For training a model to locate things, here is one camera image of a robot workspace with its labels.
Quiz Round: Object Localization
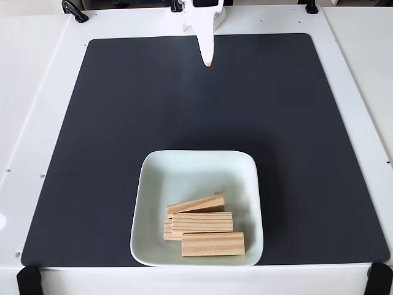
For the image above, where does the wooden block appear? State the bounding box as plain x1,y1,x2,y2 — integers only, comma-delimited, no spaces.
166,194,226,215
163,218,185,242
171,212,235,237
181,232,246,258

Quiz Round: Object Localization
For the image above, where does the pale green square plate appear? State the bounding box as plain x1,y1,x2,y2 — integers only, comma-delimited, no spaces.
130,149,265,267

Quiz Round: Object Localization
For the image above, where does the black table mat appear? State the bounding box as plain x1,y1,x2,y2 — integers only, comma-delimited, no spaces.
20,33,391,267

